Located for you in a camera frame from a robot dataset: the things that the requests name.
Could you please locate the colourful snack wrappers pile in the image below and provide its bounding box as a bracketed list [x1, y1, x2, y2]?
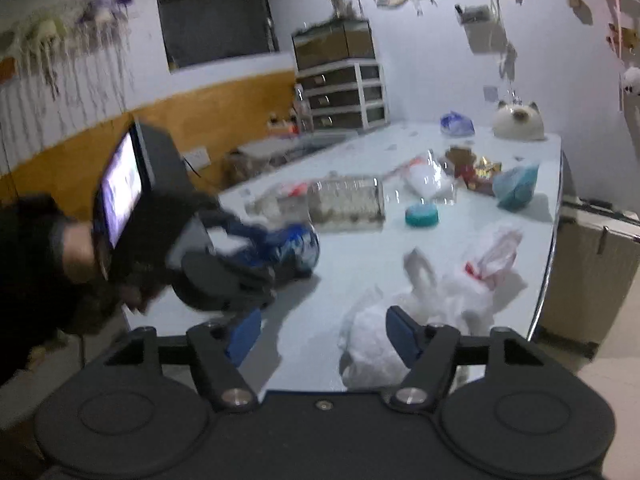
[445, 146, 502, 196]

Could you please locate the white plastic bag red print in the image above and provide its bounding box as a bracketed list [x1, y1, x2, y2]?
[337, 224, 526, 390]

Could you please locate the glass fish tank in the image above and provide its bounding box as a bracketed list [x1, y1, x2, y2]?
[292, 18, 375, 70]

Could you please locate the blue crushed drink can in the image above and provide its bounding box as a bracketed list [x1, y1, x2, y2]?
[221, 220, 320, 285]

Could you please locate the cream ribbed suitcase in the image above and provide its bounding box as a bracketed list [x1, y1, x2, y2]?
[536, 195, 639, 360]

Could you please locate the white cat figurine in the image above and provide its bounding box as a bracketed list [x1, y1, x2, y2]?
[491, 101, 544, 142]

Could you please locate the dark wall board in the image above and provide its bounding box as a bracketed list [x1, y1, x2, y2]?
[157, 0, 279, 72]

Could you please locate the teal round lid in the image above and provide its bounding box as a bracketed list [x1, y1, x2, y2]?
[405, 204, 439, 228]

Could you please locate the clear plastic box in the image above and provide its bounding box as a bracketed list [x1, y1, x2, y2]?
[307, 176, 386, 233]

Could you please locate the teal snack bag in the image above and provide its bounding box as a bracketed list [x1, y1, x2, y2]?
[492, 165, 539, 211]

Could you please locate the blue white plastic bag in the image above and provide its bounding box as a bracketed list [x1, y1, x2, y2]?
[439, 110, 475, 138]

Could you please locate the left hand in black glove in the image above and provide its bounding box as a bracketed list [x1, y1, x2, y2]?
[0, 194, 166, 340]

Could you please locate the clear plastic wrapper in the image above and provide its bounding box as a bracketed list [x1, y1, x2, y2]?
[400, 151, 457, 204]

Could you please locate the white drawer cabinet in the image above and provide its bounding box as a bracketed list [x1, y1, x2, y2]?
[296, 58, 388, 131]

